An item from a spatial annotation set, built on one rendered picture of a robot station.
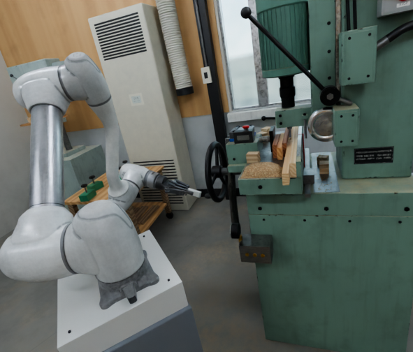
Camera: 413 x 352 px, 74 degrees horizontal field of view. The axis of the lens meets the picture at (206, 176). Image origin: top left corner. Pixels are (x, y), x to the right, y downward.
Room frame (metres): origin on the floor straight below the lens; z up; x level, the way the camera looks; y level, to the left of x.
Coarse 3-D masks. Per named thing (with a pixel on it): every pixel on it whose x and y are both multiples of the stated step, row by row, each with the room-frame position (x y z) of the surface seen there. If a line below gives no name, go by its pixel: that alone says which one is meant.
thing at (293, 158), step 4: (296, 128) 1.21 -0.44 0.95; (296, 132) 1.14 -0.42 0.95; (296, 136) 1.08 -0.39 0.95; (296, 140) 1.03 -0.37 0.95; (292, 144) 1.00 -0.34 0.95; (296, 144) 0.99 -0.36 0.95; (292, 148) 0.95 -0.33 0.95; (296, 148) 0.94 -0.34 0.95; (292, 152) 0.91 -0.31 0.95; (292, 156) 0.87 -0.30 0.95; (292, 160) 0.83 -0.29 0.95; (292, 164) 0.81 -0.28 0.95; (292, 168) 0.81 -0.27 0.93; (292, 172) 0.81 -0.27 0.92; (292, 176) 0.81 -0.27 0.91; (296, 176) 0.81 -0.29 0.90
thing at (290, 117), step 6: (282, 108) 1.10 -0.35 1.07; (288, 108) 1.08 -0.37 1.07; (294, 108) 1.06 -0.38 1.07; (300, 108) 1.04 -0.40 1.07; (306, 108) 1.04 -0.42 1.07; (276, 114) 1.08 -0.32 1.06; (282, 114) 1.07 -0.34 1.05; (288, 114) 1.06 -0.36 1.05; (294, 114) 1.05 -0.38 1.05; (300, 114) 1.04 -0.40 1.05; (306, 114) 1.04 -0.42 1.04; (276, 120) 1.08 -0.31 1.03; (282, 120) 1.07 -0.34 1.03; (288, 120) 1.06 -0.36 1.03; (294, 120) 1.05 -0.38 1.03; (300, 120) 1.04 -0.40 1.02; (306, 120) 1.04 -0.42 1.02; (276, 126) 1.08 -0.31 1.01; (282, 126) 1.07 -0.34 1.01; (288, 126) 1.06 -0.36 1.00
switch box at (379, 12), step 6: (378, 0) 0.87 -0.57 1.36; (384, 0) 0.83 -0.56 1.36; (390, 0) 0.82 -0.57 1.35; (396, 0) 0.82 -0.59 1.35; (408, 0) 0.81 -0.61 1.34; (378, 6) 0.87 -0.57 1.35; (384, 6) 0.83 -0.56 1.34; (390, 6) 0.82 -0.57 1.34; (396, 6) 0.82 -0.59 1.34; (402, 6) 0.81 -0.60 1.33; (408, 6) 0.81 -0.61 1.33; (378, 12) 0.87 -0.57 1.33; (384, 12) 0.83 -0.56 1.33; (390, 12) 0.82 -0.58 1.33; (396, 12) 0.82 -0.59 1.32; (402, 12) 0.82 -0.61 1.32
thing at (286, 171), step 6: (288, 138) 1.11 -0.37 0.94; (288, 144) 1.04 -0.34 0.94; (288, 150) 0.96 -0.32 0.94; (288, 156) 0.90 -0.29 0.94; (288, 162) 0.85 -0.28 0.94; (282, 168) 0.81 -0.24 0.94; (288, 168) 0.80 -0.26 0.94; (282, 174) 0.77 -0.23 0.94; (288, 174) 0.76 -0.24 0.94; (282, 180) 0.77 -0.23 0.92; (288, 180) 0.76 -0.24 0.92
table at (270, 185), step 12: (276, 132) 1.39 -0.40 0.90; (264, 144) 1.22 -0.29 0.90; (264, 156) 1.06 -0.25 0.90; (228, 168) 1.11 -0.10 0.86; (240, 168) 1.09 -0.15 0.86; (240, 180) 0.87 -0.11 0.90; (252, 180) 0.86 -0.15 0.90; (264, 180) 0.84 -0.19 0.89; (276, 180) 0.83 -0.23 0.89; (300, 180) 0.80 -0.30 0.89; (240, 192) 0.88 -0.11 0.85; (252, 192) 0.86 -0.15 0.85; (264, 192) 0.84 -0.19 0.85; (276, 192) 0.83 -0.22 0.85; (288, 192) 0.81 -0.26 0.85; (300, 192) 0.80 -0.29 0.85
